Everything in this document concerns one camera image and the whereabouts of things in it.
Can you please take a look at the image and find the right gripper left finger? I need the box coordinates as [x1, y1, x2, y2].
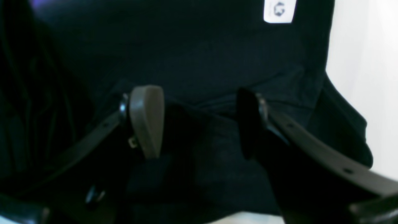
[1, 85, 164, 224]

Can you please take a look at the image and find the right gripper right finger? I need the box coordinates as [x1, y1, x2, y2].
[236, 88, 398, 224]

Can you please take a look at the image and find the black T-shirt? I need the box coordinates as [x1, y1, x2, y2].
[1, 0, 373, 224]

